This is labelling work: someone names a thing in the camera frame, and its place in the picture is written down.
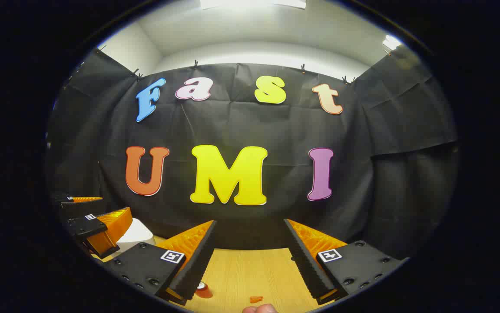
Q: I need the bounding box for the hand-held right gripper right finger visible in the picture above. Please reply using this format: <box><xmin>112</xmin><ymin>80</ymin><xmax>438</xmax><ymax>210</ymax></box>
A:
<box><xmin>284</xmin><ymin>218</ymin><xmax>409</xmax><ymax>305</ymax></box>

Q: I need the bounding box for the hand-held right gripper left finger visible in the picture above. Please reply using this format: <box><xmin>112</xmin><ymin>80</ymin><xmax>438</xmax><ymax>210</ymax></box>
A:
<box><xmin>104</xmin><ymin>220</ymin><xmax>218</xmax><ymax>306</ymax></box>

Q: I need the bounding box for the red pop can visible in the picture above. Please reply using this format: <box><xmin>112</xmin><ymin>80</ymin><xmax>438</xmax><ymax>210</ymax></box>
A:
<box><xmin>195</xmin><ymin>281</ymin><xmax>214</xmax><ymax>299</ymax></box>

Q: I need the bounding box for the wooden desktop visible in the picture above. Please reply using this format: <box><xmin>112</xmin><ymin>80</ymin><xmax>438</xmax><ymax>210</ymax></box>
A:
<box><xmin>91</xmin><ymin>235</ymin><xmax>333</xmax><ymax>313</ymax></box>

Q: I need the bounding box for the black backdrop cloth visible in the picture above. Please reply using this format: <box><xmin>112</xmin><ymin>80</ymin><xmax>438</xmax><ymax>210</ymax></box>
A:
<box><xmin>46</xmin><ymin>46</ymin><xmax>459</xmax><ymax>261</ymax></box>

